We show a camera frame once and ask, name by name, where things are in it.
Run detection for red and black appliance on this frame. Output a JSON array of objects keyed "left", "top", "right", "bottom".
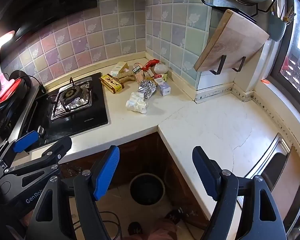
[{"left": 0, "top": 70, "right": 33, "bottom": 120}]

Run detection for white tissue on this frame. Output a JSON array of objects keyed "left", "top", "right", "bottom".
[{"left": 126, "top": 92, "right": 148, "bottom": 115}]

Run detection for window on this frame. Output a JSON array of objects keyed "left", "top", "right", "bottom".
[{"left": 272, "top": 0, "right": 300, "bottom": 88}]

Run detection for yellow and brown box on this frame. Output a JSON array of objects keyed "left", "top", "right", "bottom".
[{"left": 100, "top": 74, "right": 125, "bottom": 94}]

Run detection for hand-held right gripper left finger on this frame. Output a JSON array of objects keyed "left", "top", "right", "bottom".
[{"left": 26, "top": 145, "right": 120, "bottom": 240}]

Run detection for tan paper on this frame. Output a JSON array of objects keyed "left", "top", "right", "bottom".
[{"left": 119, "top": 71, "right": 137, "bottom": 83}]

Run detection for black power cable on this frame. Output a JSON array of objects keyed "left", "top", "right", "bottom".
[{"left": 22, "top": 75, "right": 46, "bottom": 94}]

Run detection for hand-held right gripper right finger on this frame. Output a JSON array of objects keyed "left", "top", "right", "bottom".
[{"left": 192, "top": 146, "right": 288, "bottom": 240}]

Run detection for brown wooden cabinet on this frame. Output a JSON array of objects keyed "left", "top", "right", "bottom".
[{"left": 57, "top": 131, "right": 210, "bottom": 223}]

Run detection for black glass gas cooktop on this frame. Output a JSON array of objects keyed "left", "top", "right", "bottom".
[{"left": 9, "top": 72, "right": 109, "bottom": 153}]

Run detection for black gas burner grate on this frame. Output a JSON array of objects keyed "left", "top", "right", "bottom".
[{"left": 55, "top": 78, "right": 93, "bottom": 110}]

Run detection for pink pants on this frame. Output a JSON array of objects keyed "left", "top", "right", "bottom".
[{"left": 120, "top": 217, "right": 180, "bottom": 240}]

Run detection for black range hood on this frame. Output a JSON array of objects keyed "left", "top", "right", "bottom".
[{"left": 0, "top": 0, "right": 98, "bottom": 27}]

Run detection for black cutting board holder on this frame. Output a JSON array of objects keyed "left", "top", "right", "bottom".
[{"left": 209, "top": 55, "right": 247, "bottom": 75}]

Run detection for round trash bin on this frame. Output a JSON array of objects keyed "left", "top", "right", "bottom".
[{"left": 129, "top": 173, "right": 165, "bottom": 207}]

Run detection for steel sink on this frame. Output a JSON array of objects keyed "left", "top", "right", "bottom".
[{"left": 242, "top": 132, "right": 300, "bottom": 240}]

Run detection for foil burner liner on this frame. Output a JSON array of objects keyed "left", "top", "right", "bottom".
[{"left": 51, "top": 77, "right": 94, "bottom": 120}]

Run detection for dark blue patterned slipper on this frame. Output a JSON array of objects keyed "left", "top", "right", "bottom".
[
  {"left": 164, "top": 209, "right": 182, "bottom": 224},
  {"left": 127, "top": 221, "right": 143, "bottom": 235}
]

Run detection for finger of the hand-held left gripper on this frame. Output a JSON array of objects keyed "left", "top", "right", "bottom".
[
  {"left": 0, "top": 130, "right": 39, "bottom": 172},
  {"left": 0, "top": 136, "right": 72, "bottom": 180}
]

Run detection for white and purple box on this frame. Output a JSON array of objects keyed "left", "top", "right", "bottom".
[{"left": 154, "top": 78, "right": 171, "bottom": 97}]

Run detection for teal utensil holder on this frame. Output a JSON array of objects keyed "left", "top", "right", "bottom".
[{"left": 269, "top": 12, "right": 287, "bottom": 42}]

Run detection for pink desk lamp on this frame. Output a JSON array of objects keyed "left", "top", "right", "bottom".
[{"left": 0, "top": 30, "right": 20, "bottom": 99}]

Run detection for foil ball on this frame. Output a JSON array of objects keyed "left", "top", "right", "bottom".
[{"left": 137, "top": 80, "right": 157, "bottom": 100}]

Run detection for white and yellow box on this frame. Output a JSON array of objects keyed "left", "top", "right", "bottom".
[{"left": 110, "top": 62, "right": 129, "bottom": 77}]

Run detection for wooden cutting board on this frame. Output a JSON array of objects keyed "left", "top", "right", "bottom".
[{"left": 194, "top": 9, "right": 270, "bottom": 72}]

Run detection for black floor cable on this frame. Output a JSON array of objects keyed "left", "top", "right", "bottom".
[{"left": 72, "top": 210, "right": 123, "bottom": 240}]

